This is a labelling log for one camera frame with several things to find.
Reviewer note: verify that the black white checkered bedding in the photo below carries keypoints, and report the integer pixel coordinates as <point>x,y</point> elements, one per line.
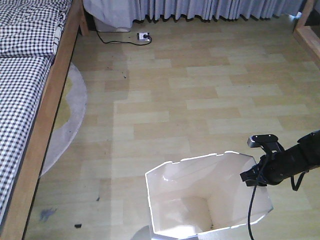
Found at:
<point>30,33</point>

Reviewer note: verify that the wooden furniture corner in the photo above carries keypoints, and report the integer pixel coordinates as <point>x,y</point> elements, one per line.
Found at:
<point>305,35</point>

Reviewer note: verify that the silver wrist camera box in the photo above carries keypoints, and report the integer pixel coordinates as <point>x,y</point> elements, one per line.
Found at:
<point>255,141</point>

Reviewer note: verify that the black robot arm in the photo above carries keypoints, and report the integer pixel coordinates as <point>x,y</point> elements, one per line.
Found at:
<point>279,164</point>

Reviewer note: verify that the grey round rug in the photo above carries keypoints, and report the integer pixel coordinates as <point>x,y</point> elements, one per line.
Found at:
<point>69,117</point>

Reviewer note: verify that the wooden bed frame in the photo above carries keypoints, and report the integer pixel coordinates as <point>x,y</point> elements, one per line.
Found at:
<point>14,221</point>

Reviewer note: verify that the white plastic trash bin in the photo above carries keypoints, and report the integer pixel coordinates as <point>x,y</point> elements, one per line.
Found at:
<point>204,198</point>

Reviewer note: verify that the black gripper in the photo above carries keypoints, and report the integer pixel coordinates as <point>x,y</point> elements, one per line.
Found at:
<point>256,176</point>

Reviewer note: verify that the white floor outlet box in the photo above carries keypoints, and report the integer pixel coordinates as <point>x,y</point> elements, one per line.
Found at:
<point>143,36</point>

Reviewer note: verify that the white curtain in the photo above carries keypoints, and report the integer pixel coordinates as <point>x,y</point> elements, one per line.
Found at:
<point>122,13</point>

